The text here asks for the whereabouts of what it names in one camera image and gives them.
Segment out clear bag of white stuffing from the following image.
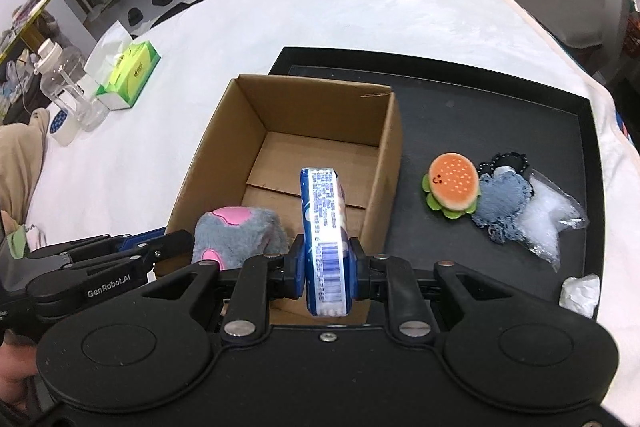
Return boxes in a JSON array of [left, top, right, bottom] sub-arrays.
[[515, 172, 588, 273]]

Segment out brown cardboard box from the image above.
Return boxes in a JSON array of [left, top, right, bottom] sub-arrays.
[[152, 74, 403, 329]]

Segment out green tissue box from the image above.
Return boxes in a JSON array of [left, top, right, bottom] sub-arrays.
[[84, 21, 162, 110]]

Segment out grey pink plush toy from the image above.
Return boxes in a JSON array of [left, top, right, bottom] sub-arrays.
[[191, 206, 291, 270]]

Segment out crumpled white tissue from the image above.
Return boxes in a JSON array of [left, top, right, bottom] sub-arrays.
[[559, 274, 601, 320]]

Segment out person's leg in beige pants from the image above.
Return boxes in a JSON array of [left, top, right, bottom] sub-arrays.
[[0, 108, 51, 228]]

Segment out person's left hand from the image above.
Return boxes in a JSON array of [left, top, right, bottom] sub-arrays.
[[0, 343, 38, 408]]

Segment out clear plastic water jug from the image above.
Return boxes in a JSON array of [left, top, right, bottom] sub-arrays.
[[37, 39, 87, 128]]

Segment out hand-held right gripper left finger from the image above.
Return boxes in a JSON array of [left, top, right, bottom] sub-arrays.
[[142, 234, 307, 340]]

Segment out clear glass cup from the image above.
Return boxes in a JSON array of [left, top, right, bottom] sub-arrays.
[[75, 96, 111, 132]]

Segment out black bead keychain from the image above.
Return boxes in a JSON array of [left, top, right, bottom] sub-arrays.
[[479, 151, 531, 178]]

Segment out blue tissue packet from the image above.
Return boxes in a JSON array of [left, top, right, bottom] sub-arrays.
[[299, 167, 353, 318]]

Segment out white tape roll blue dots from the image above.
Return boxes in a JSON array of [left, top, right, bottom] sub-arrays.
[[48, 109, 81, 146]]

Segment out hamburger plush toy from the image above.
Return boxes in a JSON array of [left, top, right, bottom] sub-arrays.
[[422, 153, 482, 219]]

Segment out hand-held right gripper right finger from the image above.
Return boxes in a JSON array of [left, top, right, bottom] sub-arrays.
[[349, 237, 507, 340]]

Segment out black tray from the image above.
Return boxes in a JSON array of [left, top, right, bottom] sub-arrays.
[[267, 47, 601, 324]]

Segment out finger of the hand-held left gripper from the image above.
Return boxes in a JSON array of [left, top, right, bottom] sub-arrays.
[[132, 229, 195, 280], [107, 231, 168, 254]]

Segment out blue-grey plush toy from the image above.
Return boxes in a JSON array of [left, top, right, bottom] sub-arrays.
[[470, 169, 533, 244]]

